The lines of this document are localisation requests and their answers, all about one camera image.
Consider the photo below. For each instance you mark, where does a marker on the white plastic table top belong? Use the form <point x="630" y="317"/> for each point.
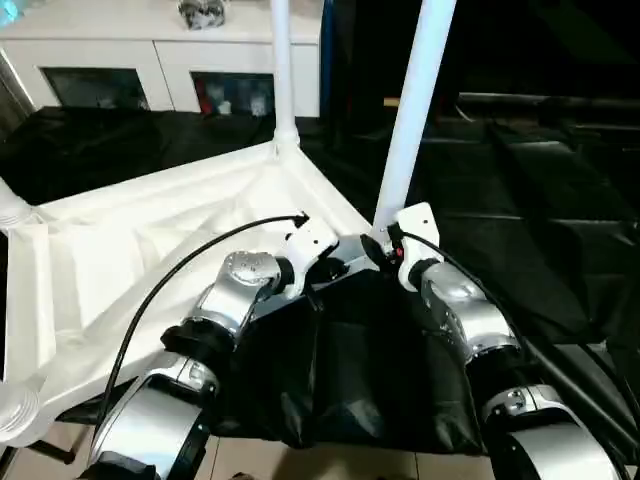
<point x="125" y="225"/>

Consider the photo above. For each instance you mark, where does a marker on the black backdrop cloth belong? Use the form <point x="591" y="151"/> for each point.
<point x="540" y="45"/>

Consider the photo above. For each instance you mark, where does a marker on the white plastic table leg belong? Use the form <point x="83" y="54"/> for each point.
<point x="17" y="410"/>
<point x="12" y="205"/>
<point x="410" y="125"/>
<point x="282" y="75"/>

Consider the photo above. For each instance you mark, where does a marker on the black object pile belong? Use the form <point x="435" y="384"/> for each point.
<point x="202" y="12"/>

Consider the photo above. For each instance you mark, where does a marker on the red package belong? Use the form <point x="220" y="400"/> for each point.
<point x="201" y="96"/>

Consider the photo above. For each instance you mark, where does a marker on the printed box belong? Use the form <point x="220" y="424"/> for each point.
<point x="257" y="102"/>

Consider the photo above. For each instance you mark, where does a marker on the white glass-door cabinet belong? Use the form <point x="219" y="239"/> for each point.
<point x="150" y="50"/>

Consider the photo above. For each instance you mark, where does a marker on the blue vertical strip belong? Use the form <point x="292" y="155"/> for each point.
<point x="327" y="55"/>

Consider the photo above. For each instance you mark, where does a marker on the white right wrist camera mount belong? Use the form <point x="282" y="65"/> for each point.
<point x="417" y="225"/>

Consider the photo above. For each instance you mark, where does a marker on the white jar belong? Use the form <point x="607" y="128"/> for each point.
<point x="225" y="106"/>

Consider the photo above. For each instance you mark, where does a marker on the grey curtain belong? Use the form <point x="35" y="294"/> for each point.
<point x="10" y="95"/>

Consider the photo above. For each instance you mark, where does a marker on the small tan label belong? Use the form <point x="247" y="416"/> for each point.
<point x="391" y="102"/>

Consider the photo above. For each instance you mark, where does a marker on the black mat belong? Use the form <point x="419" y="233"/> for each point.
<point x="525" y="225"/>

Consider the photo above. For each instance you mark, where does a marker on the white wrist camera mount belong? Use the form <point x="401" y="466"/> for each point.
<point x="310" y="245"/>
<point x="417" y="225"/>

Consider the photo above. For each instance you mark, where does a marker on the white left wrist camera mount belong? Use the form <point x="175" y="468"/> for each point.
<point x="310" y="245"/>

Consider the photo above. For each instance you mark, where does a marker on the black stand leg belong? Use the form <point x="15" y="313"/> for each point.
<point x="55" y="452"/>

